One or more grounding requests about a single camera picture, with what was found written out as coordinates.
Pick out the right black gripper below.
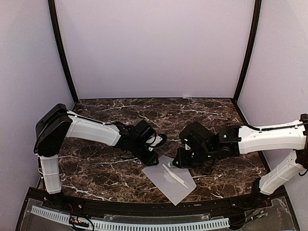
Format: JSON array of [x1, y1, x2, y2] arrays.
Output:
[[173, 147, 214, 169]]

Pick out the grey envelope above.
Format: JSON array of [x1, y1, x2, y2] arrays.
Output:
[[142, 155, 196, 205]]

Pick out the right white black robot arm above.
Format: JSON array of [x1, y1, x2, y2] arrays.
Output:
[[170, 114, 308, 209]]

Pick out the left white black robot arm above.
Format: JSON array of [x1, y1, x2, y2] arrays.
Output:
[[34, 103, 167, 210]]

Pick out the small circuit board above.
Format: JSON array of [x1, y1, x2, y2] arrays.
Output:
[[69, 216, 90, 229]]

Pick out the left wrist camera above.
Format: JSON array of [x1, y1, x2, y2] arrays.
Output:
[[146, 134, 167, 151]]

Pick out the white slotted cable duct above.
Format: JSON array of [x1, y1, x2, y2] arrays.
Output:
[[31, 206, 230, 231]]

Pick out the black front rail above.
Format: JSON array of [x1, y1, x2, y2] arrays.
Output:
[[26, 186, 287, 217]]

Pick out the right black frame post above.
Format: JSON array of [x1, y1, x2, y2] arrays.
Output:
[[233, 0, 262, 103]]

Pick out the black frame post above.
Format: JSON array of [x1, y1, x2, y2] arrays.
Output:
[[48, 0, 79, 103], [233, 0, 262, 103]]

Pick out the left black frame post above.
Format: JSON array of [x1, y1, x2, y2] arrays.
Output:
[[48, 0, 79, 103]]

